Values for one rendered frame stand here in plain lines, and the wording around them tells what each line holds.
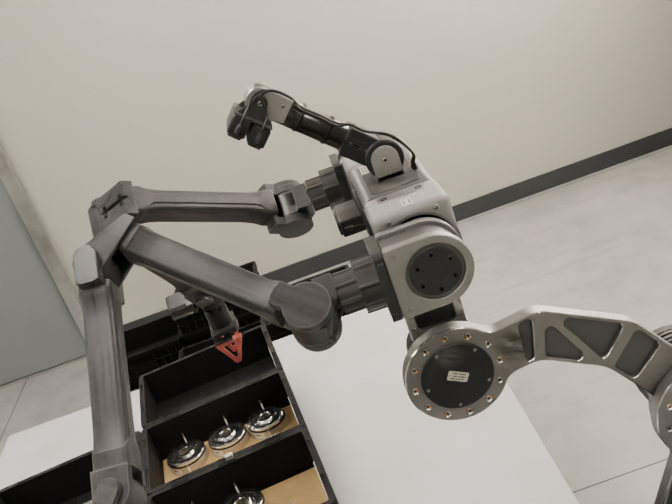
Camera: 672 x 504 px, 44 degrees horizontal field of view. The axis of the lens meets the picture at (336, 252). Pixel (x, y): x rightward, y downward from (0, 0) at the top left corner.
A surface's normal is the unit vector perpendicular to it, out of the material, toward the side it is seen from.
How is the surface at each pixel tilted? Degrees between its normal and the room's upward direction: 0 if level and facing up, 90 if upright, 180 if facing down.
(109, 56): 90
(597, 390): 0
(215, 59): 90
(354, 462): 0
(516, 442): 0
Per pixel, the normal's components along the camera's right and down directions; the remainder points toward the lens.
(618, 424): -0.32, -0.87
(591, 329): 0.12, 0.37
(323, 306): -0.18, -0.45
